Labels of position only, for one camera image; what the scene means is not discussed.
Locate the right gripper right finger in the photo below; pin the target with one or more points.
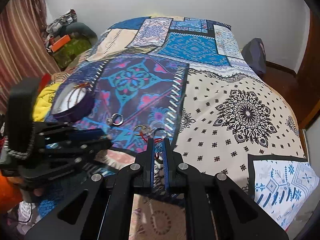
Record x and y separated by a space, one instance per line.
215 207

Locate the orange box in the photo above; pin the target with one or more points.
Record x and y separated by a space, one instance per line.
60 43

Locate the yellow blanket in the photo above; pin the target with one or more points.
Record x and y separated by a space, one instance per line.
44 102

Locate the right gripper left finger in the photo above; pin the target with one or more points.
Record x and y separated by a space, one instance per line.
101 207

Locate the dark chair beside bed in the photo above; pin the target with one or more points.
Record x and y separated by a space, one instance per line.
255 56

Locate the pile of clothes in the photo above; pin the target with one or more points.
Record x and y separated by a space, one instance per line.
62 21

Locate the green cloth covered box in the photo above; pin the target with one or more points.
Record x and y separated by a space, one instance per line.
67 53

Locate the dark grey pillow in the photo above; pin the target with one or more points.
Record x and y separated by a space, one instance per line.
82 29

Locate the purple heart-shaped tin box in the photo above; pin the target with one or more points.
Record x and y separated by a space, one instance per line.
74 102

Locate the striped brown curtain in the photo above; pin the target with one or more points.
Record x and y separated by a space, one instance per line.
23 52

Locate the operator hand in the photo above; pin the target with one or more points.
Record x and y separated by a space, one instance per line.
10 193

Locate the blue patchwork bedspread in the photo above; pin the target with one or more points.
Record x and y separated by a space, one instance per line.
185 78

